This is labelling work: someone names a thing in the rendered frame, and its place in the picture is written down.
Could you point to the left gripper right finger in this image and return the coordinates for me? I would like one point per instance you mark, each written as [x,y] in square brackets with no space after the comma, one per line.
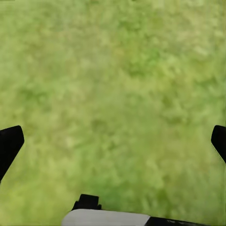
[218,139]

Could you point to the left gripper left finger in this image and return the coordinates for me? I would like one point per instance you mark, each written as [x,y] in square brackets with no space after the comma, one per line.
[11,141]

